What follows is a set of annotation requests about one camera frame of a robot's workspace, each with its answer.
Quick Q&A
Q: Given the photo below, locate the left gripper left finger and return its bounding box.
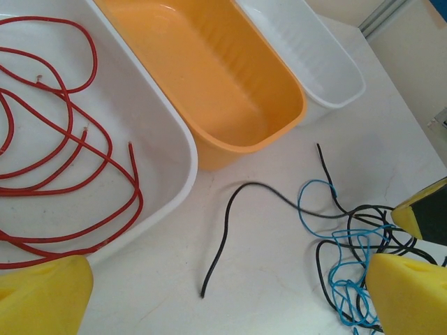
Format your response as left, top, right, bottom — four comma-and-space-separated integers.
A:
0, 254, 94, 335

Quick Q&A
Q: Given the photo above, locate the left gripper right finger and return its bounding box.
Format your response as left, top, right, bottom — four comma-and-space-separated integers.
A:
365, 253, 447, 335

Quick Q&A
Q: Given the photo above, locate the white plastic tray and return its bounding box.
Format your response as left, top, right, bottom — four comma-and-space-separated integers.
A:
0, 0, 199, 271
235, 0, 367, 110

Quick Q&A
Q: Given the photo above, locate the orange plastic tray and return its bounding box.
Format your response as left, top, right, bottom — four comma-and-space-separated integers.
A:
94, 0, 308, 172

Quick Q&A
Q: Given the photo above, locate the aluminium frame post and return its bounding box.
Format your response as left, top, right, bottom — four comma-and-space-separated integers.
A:
358, 0, 422, 38

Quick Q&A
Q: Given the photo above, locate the blue floral wall panel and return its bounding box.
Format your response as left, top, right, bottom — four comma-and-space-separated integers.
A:
428, 0, 447, 29

